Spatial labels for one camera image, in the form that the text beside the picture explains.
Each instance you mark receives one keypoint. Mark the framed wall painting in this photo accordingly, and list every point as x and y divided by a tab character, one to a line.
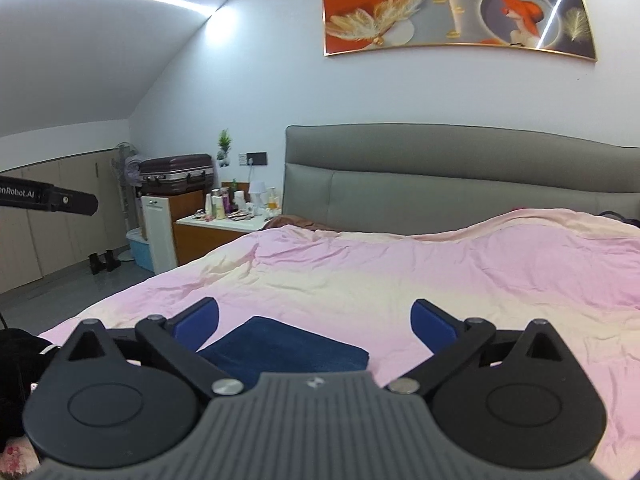
450	15

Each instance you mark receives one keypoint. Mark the small potted green plant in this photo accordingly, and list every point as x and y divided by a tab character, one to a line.
224	142

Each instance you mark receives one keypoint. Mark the cluster of cosmetic bottles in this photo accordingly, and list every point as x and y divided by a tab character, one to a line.
220	205

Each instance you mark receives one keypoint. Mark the white standing fan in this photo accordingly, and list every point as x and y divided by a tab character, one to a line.
125	160

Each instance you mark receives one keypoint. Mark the white and wooden cabinet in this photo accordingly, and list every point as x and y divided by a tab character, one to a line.
157	235

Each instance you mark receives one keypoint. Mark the black boot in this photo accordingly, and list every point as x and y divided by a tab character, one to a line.
112	260
95	263

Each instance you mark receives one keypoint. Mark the black cloth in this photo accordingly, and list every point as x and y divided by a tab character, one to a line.
17	380

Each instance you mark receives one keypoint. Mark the beige built-in wardrobe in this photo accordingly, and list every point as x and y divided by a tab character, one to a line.
30	240

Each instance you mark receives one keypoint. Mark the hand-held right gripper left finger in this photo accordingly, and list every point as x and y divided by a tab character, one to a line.
200	317

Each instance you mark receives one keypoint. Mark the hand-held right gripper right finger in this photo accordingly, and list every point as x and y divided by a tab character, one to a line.
432	322

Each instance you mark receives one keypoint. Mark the brown cloth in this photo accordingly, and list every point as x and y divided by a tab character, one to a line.
295	222

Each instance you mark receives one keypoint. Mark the pink and cream blanket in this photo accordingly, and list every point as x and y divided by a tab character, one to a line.
400	270

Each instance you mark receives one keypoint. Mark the pink floral cloth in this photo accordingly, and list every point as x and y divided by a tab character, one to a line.
12	457

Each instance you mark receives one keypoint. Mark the white table lamp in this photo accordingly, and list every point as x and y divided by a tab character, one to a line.
257	190

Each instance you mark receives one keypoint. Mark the black wall outlet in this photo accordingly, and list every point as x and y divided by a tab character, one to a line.
255	159

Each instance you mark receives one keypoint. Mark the blue plastic bin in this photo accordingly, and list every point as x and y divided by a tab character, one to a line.
140	255

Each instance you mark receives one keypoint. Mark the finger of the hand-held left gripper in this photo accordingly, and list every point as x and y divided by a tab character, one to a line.
75	201

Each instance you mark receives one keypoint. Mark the dark cloth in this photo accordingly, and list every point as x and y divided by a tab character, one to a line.
620	217

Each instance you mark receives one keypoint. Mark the wooden nightstand with white top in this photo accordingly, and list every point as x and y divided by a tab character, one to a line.
200	242

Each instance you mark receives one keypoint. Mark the blue denim pants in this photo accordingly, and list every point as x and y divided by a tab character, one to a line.
290	347

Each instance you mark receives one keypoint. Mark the dark purple suitcase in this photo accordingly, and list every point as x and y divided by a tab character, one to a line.
175	170

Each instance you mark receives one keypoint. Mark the grey upholstered bed headboard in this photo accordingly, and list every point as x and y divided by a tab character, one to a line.
425	180

